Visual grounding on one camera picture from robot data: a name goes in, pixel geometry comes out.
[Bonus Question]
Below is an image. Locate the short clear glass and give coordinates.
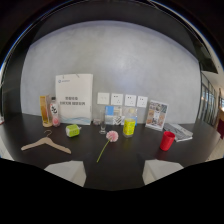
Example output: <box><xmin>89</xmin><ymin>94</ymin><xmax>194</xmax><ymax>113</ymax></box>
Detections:
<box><xmin>92</xmin><ymin>112</ymin><xmax>101</xmax><ymax>126</ymax></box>

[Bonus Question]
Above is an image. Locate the red plastic cup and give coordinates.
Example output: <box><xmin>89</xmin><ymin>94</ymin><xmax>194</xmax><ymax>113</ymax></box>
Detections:
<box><xmin>159</xmin><ymin>130</ymin><xmax>176</xmax><ymax>152</ymax></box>

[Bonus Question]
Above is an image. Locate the wooden clothes hanger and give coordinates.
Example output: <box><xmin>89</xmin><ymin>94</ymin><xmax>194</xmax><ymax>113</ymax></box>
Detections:
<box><xmin>20</xmin><ymin>129</ymin><xmax>73</xmax><ymax>155</ymax></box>

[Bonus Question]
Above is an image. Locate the green and white cube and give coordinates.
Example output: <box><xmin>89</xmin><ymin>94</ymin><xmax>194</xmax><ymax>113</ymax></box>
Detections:
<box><xmin>65</xmin><ymin>124</ymin><xmax>82</xmax><ymax>138</ymax></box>

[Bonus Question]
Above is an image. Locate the yellow drink bottle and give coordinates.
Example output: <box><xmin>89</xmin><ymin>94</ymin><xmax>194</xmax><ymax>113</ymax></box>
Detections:
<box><xmin>122</xmin><ymin>107</ymin><xmax>138</xmax><ymax>139</ymax></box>

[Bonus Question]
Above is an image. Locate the pink artificial flower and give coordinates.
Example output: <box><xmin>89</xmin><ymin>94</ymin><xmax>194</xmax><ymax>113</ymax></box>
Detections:
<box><xmin>96</xmin><ymin>130</ymin><xmax>120</xmax><ymax>164</ymax></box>

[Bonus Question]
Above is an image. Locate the small bottle with pink cap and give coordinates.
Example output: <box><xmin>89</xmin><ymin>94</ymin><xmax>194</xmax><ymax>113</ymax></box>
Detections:
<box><xmin>49</xmin><ymin>96</ymin><xmax>62</xmax><ymax>128</ymax></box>

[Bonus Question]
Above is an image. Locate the tall yellow box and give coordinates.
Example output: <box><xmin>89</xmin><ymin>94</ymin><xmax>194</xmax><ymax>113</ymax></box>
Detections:
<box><xmin>39</xmin><ymin>95</ymin><xmax>54</xmax><ymax>128</ymax></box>

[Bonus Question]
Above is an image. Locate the blue patterned box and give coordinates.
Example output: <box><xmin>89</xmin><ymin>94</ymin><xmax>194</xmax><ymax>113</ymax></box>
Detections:
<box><xmin>104</xmin><ymin>105</ymin><xmax>125</xmax><ymax>127</ymax></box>

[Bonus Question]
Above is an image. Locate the white paper shopping bag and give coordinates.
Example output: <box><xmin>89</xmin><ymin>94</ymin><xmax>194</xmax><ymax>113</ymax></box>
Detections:
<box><xmin>54</xmin><ymin>73</ymin><xmax>94</xmax><ymax>126</ymax></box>

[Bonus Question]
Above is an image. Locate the white wall socket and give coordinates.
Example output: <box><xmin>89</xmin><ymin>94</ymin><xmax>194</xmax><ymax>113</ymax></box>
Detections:
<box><xmin>110</xmin><ymin>92</ymin><xmax>124</xmax><ymax>107</ymax></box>
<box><xmin>124</xmin><ymin>94</ymin><xmax>137</xmax><ymax>108</ymax></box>
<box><xmin>136</xmin><ymin>95</ymin><xmax>149</xmax><ymax>109</ymax></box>

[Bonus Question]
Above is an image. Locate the white wall switch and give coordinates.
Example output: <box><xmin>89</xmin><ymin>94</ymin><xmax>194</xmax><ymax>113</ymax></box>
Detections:
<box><xmin>96</xmin><ymin>91</ymin><xmax>111</xmax><ymax>106</ymax></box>

